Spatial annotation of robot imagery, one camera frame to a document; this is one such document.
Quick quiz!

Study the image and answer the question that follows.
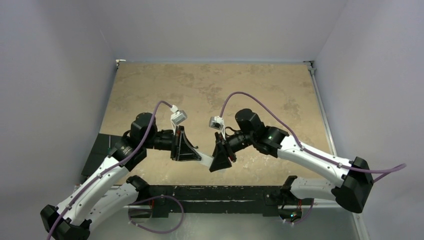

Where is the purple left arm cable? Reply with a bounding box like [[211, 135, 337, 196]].
[[46, 100, 173, 240]]

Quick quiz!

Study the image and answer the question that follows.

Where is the aluminium frame rail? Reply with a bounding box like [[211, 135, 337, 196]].
[[303, 60, 370, 240]]

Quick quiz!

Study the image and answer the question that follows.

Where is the white remote control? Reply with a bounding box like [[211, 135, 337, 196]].
[[194, 149, 214, 169]]

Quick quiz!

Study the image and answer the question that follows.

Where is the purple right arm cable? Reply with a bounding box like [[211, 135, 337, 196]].
[[219, 91, 407, 183]]

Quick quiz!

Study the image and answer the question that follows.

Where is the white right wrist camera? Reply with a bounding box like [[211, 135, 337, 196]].
[[208, 116, 227, 139]]

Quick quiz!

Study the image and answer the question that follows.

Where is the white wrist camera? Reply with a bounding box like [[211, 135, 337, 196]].
[[208, 116, 227, 139], [170, 105, 188, 134]]

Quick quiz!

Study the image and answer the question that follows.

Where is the black mat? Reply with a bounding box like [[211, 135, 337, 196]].
[[80, 133, 121, 184]]

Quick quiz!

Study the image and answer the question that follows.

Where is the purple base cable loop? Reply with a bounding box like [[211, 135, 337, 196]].
[[127, 194, 185, 235]]

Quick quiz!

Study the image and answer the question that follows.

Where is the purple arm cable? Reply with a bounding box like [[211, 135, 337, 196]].
[[46, 100, 173, 240], [219, 91, 407, 183]]

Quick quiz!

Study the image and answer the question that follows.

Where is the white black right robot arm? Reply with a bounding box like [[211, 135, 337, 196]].
[[209, 108, 374, 214]]

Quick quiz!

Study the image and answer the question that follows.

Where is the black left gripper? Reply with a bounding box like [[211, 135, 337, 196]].
[[143, 124, 201, 160]]

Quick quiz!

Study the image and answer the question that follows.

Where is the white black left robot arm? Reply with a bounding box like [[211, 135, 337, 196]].
[[40, 110, 212, 240]]

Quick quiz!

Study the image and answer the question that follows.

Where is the green handled screwdriver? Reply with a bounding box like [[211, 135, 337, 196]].
[[106, 135, 111, 155]]

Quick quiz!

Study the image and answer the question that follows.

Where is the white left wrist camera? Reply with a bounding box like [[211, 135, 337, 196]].
[[170, 105, 188, 134]]

